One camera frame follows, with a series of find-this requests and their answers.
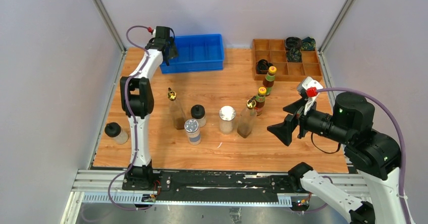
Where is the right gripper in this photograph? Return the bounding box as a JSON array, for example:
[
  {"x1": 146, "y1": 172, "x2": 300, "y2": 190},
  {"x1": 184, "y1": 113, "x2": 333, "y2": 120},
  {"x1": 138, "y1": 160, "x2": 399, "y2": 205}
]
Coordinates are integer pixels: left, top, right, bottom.
[{"x1": 266, "y1": 96, "x2": 352, "y2": 144}]

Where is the blue plastic divided bin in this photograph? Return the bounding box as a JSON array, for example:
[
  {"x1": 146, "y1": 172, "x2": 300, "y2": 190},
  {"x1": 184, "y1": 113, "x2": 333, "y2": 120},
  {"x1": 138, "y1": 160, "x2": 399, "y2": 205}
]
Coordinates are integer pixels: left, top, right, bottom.
[{"x1": 160, "y1": 34, "x2": 225, "y2": 74}]

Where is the glass oil bottle gold spout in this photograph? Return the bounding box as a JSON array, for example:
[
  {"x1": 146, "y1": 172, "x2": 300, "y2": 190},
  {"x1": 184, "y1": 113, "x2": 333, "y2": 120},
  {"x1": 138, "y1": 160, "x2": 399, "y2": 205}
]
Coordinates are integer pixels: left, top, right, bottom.
[{"x1": 168, "y1": 88, "x2": 186, "y2": 130}]

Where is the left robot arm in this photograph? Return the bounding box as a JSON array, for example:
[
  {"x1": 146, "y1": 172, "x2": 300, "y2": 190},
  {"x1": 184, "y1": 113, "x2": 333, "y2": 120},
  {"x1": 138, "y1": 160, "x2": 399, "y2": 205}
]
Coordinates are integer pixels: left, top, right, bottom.
[{"x1": 120, "y1": 37, "x2": 178, "y2": 191}]

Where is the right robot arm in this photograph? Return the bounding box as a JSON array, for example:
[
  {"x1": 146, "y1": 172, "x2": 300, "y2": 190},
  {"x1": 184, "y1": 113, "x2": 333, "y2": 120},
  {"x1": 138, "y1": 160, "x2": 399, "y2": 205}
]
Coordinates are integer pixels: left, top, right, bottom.
[{"x1": 267, "y1": 88, "x2": 413, "y2": 223}]

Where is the sauce bottle yellow cap near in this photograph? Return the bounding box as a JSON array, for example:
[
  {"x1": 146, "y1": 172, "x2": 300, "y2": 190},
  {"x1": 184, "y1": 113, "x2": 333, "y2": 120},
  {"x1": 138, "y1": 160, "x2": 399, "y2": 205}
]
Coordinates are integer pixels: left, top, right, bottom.
[{"x1": 255, "y1": 86, "x2": 267, "y2": 116}]

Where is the sauce bottle yellow cap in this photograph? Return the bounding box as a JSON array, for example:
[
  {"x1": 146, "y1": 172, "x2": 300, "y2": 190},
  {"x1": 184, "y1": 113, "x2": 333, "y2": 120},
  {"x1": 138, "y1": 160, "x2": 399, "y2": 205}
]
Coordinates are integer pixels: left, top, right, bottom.
[
  {"x1": 262, "y1": 66, "x2": 277, "y2": 96},
  {"x1": 255, "y1": 86, "x2": 267, "y2": 116}
]

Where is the sauce bottle yellow cap far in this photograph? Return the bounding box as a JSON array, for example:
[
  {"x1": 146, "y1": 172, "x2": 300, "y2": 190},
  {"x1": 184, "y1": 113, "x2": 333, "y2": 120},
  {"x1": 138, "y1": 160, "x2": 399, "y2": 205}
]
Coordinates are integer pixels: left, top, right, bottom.
[{"x1": 262, "y1": 66, "x2": 277, "y2": 96}]

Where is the silver lid powder jar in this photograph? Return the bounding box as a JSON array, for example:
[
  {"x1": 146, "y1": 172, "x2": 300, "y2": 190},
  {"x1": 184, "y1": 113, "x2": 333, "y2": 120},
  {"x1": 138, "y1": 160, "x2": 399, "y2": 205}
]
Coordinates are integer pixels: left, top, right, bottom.
[{"x1": 219, "y1": 105, "x2": 236, "y2": 135}]

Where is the black lid seasoning jar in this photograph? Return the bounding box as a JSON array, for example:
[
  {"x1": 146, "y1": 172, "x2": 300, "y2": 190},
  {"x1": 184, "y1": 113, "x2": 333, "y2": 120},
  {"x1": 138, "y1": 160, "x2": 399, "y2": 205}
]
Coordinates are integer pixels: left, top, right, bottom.
[{"x1": 190, "y1": 104, "x2": 206, "y2": 128}]

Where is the wooden compartment tray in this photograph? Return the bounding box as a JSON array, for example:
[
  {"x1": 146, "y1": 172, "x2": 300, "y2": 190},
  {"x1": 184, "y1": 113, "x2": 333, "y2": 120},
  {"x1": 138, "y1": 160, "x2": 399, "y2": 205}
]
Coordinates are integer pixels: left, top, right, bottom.
[{"x1": 251, "y1": 39, "x2": 323, "y2": 82}]

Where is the blue label shaker jar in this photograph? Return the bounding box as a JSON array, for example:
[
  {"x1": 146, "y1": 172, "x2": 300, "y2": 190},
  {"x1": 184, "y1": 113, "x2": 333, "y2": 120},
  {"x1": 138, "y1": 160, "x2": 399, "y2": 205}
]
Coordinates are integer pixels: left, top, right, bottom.
[{"x1": 184, "y1": 119, "x2": 201, "y2": 145}]

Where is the black lid jar at edge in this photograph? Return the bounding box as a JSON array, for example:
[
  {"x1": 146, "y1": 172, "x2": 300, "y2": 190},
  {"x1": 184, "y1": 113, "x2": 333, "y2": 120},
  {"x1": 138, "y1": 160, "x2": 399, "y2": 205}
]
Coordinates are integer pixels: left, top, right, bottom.
[{"x1": 104, "y1": 122, "x2": 129, "y2": 145}]

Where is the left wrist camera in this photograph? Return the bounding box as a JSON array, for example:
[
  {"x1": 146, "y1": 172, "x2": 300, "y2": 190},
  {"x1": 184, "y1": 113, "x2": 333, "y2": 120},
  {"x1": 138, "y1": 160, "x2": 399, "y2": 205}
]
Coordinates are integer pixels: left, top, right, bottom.
[{"x1": 147, "y1": 26, "x2": 171, "y2": 40}]

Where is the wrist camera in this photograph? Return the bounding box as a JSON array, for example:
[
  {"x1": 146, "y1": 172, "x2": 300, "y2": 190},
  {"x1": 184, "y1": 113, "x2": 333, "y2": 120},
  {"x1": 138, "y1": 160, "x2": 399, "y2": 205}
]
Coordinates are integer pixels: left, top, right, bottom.
[
  {"x1": 297, "y1": 76, "x2": 324, "y2": 115},
  {"x1": 147, "y1": 26, "x2": 171, "y2": 40}
]

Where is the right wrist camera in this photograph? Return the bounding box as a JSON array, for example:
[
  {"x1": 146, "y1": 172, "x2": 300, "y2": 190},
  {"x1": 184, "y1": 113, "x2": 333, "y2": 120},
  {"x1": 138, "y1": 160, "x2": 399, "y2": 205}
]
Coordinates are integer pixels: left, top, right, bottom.
[{"x1": 297, "y1": 76, "x2": 324, "y2": 115}]

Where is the black coiled strap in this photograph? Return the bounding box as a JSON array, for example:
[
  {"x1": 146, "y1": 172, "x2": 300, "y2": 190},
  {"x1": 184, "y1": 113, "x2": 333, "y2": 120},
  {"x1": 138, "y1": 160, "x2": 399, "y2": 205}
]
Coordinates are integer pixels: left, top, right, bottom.
[{"x1": 255, "y1": 59, "x2": 273, "y2": 75}]

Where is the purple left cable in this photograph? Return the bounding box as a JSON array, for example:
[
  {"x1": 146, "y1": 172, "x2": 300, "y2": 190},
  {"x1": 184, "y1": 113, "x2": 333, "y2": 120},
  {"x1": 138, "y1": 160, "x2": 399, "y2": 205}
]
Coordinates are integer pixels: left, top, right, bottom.
[{"x1": 108, "y1": 25, "x2": 158, "y2": 211}]

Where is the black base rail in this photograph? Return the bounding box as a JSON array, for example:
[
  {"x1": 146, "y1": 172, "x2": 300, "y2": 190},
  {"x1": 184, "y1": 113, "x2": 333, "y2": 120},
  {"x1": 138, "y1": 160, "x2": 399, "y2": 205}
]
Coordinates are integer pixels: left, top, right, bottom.
[{"x1": 72, "y1": 167, "x2": 372, "y2": 213}]

